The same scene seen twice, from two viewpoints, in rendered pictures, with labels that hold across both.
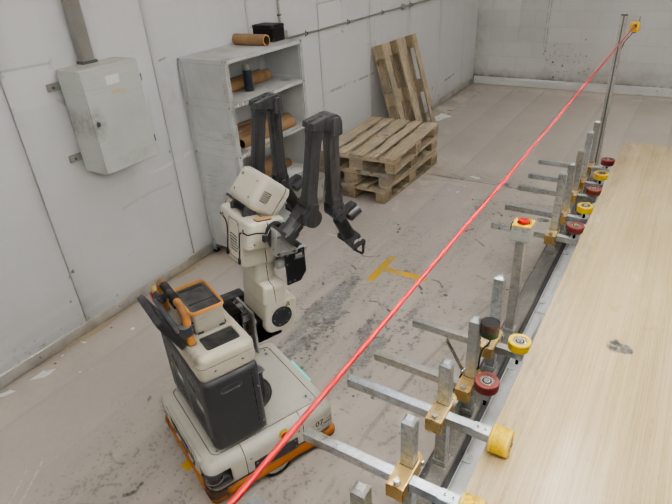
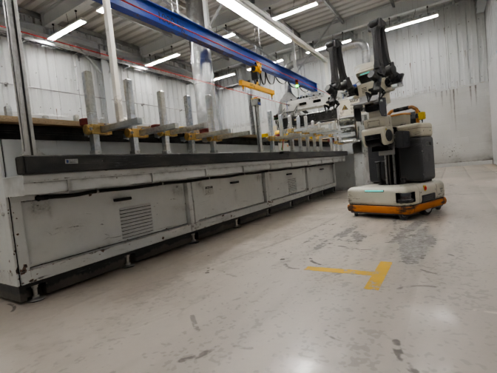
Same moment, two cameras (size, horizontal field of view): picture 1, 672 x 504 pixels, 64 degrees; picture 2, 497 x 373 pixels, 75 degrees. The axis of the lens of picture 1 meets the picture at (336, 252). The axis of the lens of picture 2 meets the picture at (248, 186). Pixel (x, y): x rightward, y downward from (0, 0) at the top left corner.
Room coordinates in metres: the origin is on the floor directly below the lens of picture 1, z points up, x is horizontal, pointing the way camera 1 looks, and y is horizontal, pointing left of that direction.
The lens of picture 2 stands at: (4.97, -0.96, 0.55)
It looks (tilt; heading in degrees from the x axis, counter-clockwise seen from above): 3 degrees down; 178
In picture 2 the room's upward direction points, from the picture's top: 6 degrees counter-clockwise
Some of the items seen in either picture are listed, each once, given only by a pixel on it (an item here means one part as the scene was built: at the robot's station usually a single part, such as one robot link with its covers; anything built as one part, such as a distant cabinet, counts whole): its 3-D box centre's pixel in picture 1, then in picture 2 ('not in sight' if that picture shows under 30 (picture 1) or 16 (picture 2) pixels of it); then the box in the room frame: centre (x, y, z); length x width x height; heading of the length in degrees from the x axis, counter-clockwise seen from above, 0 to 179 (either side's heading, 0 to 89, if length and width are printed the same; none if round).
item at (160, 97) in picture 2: (574, 188); (164, 128); (2.82, -1.41, 0.87); 0.04 x 0.04 x 0.48; 56
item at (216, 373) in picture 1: (215, 355); (397, 150); (1.89, 0.58, 0.59); 0.55 x 0.34 x 0.83; 33
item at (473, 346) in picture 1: (470, 373); (282, 136); (1.36, -0.44, 0.87); 0.04 x 0.04 x 0.48; 56
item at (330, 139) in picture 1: (332, 168); (333, 65); (2.01, -0.01, 1.40); 0.11 x 0.06 x 0.43; 34
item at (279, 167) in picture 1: (277, 143); (376, 48); (2.37, 0.24, 1.40); 0.11 x 0.06 x 0.43; 34
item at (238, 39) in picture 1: (250, 39); not in sight; (4.26, 0.53, 1.59); 0.30 x 0.08 x 0.08; 56
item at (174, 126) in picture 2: (564, 180); (149, 131); (3.05, -1.45, 0.82); 0.43 x 0.03 x 0.04; 56
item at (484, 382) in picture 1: (485, 391); not in sight; (1.29, -0.47, 0.85); 0.08 x 0.08 x 0.11
